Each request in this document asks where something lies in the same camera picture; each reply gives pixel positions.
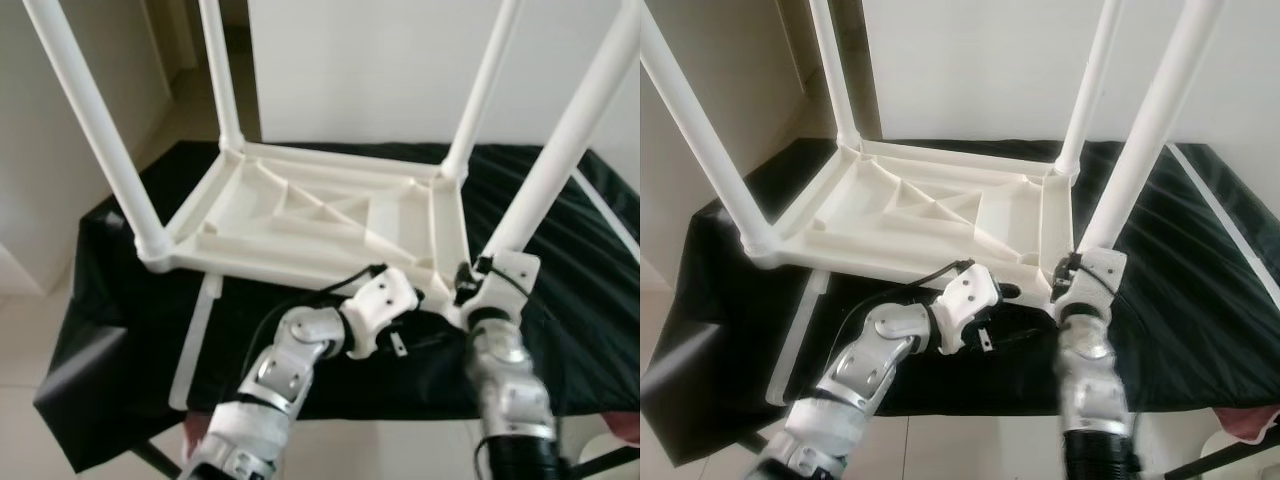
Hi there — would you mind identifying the black table cloth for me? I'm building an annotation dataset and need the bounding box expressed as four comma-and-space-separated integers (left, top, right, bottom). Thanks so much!
642, 138, 1280, 466
33, 140, 641, 473

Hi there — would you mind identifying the black metal table leg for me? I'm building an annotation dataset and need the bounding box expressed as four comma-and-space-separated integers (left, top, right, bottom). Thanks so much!
580, 448, 641, 477
1165, 440, 1280, 480
130, 440, 183, 480

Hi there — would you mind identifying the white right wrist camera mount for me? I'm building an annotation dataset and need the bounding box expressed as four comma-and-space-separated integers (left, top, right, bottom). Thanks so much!
455, 252, 541, 326
1050, 248, 1129, 321

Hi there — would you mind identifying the white plastic table top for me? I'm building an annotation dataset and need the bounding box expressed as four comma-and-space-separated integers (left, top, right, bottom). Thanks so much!
138, 140, 473, 326
742, 138, 1083, 301

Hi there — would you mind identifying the beige door frame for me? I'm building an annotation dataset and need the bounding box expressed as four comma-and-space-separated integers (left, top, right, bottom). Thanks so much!
150, 0, 201, 71
775, 0, 831, 81

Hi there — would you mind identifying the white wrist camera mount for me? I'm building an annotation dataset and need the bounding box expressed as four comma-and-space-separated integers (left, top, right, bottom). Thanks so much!
455, 252, 541, 326
340, 265, 423, 359
930, 262, 1001, 353
1050, 248, 1129, 321

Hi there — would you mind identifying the white fabric strip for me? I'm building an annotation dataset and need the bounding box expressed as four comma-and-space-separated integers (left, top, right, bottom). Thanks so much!
765, 270, 831, 406
575, 170, 641, 253
168, 275, 223, 411
1165, 142, 1280, 286

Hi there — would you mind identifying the white plastic table leg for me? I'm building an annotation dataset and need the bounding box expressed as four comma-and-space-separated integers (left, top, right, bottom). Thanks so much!
22, 0, 173, 271
1075, 0, 1226, 256
482, 0, 641, 263
808, 0, 863, 151
640, 0, 776, 266
1052, 0, 1126, 179
440, 0, 523, 181
198, 0, 246, 153

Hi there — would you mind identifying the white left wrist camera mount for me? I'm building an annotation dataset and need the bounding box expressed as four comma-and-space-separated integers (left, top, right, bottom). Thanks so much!
930, 262, 1001, 353
340, 265, 423, 359

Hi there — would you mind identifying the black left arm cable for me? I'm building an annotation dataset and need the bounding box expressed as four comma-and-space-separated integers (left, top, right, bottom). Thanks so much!
235, 263, 389, 401
830, 260, 976, 391

